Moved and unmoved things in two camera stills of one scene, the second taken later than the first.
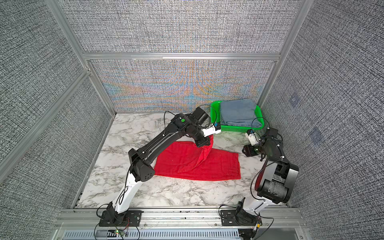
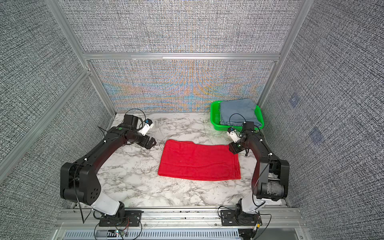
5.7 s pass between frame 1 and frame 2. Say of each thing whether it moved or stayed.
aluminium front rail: stayed
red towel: stayed
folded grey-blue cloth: stayed
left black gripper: moved
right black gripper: moved
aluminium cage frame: stayed
